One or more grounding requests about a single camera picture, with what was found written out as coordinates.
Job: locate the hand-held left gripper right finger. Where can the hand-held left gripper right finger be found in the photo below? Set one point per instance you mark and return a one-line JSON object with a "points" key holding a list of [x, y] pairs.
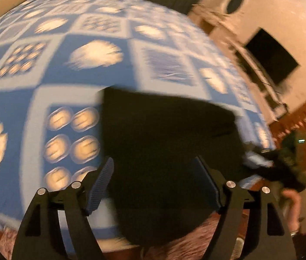
{"points": [[207, 181]]}

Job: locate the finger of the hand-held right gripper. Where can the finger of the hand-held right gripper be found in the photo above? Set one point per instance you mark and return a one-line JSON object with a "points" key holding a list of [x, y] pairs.
{"points": [[258, 159]]}

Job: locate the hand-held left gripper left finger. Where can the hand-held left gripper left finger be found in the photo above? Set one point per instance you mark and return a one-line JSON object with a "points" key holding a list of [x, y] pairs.
{"points": [[101, 184]]}

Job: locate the black pants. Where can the black pants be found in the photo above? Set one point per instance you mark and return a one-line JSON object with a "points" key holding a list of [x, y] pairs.
{"points": [[169, 140]]}

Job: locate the person's right hand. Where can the person's right hand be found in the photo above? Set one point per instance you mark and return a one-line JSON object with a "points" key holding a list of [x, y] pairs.
{"points": [[292, 208]]}

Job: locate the brown wooden door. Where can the brown wooden door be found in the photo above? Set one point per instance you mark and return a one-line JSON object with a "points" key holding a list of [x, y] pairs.
{"points": [[304, 130]]}

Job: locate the person's floral patterned clothing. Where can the person's floral patterned clothing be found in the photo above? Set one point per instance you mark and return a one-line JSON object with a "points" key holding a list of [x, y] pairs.
{"points": [[185, 245]]}

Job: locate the white television stand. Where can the white television stand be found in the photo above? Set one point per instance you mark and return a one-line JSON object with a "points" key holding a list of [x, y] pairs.
{"points": [[261, 86]]}

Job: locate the black television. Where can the black television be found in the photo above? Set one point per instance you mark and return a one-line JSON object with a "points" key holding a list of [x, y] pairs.
{"points": [[273, 55]]}

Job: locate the blue printed bedsheet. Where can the blue printed bedsheet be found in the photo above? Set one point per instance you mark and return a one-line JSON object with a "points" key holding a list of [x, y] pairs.
{"points": [[61, 59]]}

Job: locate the white dressing table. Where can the white dressing table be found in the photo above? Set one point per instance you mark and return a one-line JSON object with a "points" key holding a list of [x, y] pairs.
{"points": [[212, 19]]}

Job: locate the oval mirror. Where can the oval mirror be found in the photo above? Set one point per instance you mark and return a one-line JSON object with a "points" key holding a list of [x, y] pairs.
{"points": [[234, 4]]}

